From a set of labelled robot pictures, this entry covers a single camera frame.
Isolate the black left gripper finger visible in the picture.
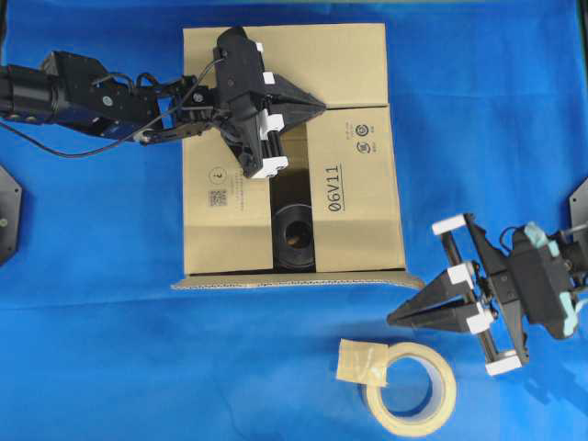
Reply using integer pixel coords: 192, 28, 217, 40
265, 73, 326, 110
259, 107, 325, 136

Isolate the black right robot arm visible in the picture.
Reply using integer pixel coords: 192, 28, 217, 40
387, 213, 587, 376

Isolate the black cylindrical lens in box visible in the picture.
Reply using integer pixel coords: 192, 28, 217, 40
272, 204, 315, 273

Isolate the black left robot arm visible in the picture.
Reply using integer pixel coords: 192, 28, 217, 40
1, 27, 326, 179

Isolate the beige packing tape roll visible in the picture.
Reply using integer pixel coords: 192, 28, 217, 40
336, 339, 458, 438

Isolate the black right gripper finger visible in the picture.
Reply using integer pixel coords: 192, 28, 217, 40
387, 264, 474, 322
388, 300, 492, 334

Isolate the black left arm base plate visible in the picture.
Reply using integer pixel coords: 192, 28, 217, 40
0, 166, 23, 265

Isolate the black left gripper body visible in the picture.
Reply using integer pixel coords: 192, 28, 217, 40
214, 27, 288, 179

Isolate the brown cardboard box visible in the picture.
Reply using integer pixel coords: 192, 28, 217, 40
177, 23, 420, 290

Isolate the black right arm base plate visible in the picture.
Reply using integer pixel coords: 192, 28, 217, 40
569, 179, 588, 227

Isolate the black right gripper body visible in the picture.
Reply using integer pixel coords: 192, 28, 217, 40
432, 212, 581, 377

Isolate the blue table cloth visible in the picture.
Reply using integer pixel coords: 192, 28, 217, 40
1, 1, 587, 440

